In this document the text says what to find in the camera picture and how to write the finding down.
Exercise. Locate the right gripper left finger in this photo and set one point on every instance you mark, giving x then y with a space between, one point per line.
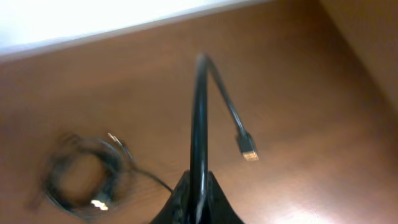
175 208

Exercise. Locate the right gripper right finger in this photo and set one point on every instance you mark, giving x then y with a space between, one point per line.
221 212

